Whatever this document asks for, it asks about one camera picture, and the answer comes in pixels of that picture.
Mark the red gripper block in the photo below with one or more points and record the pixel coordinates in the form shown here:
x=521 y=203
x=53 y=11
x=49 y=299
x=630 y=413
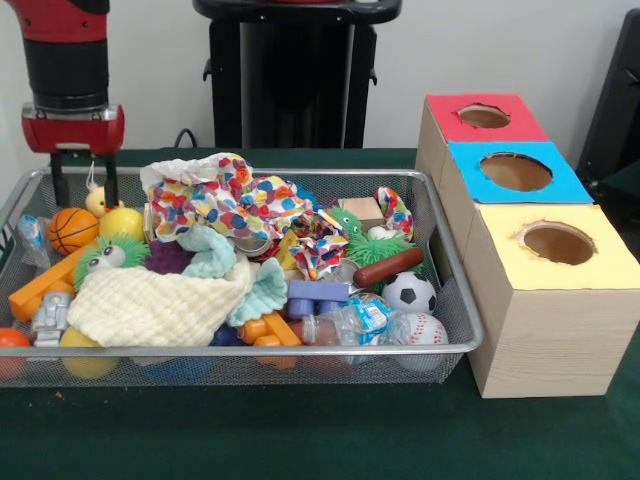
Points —
x=70 y=132

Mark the large colourful dotted cloth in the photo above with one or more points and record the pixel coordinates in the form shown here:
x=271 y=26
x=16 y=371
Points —
x=225 y=195

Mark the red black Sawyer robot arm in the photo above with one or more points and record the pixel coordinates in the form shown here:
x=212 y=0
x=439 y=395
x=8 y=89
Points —
x=65 y=65

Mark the clear mesh bin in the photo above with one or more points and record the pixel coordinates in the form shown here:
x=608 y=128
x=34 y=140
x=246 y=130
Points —
x=445 y=260

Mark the wooden box with three holes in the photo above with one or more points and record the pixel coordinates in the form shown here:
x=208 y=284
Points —
x=550 y=340

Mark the yellow toy duck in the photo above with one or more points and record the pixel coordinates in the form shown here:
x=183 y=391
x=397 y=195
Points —
x=95 y=200

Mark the orange toy basketball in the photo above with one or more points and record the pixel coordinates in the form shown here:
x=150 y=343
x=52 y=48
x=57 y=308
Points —
x=74 y=231

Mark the yellow ball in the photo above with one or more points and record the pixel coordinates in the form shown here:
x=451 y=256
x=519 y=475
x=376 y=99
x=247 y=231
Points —
x=122 y=225

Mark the green fuzzy toy big eyes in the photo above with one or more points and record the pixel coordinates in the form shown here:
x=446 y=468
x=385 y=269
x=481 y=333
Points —
x=107 y=255

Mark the mint green cloth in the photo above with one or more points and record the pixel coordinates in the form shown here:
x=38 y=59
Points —
x=215 y=250

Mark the cream yellow cloth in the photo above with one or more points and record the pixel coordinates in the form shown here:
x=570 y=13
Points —
x=160 y=310

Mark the brown toy sausage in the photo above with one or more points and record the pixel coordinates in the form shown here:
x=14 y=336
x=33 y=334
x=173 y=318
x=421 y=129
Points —
x=389 y=272

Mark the dark green table cloth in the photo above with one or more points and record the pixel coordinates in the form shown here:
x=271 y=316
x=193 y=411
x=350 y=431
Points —
x=300 y=435
x=625 y=200

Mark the black white soccer ball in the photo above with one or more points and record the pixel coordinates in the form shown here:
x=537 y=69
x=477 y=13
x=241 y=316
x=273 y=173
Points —
x=410 y=295

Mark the white baseball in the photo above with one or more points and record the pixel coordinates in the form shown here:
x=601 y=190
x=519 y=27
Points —
x=425 y=330

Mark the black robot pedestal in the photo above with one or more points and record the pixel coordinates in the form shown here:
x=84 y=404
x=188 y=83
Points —
x=300 y=75

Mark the black frame stand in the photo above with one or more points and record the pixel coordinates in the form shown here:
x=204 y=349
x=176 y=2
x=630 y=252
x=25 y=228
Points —
x=620 y=100

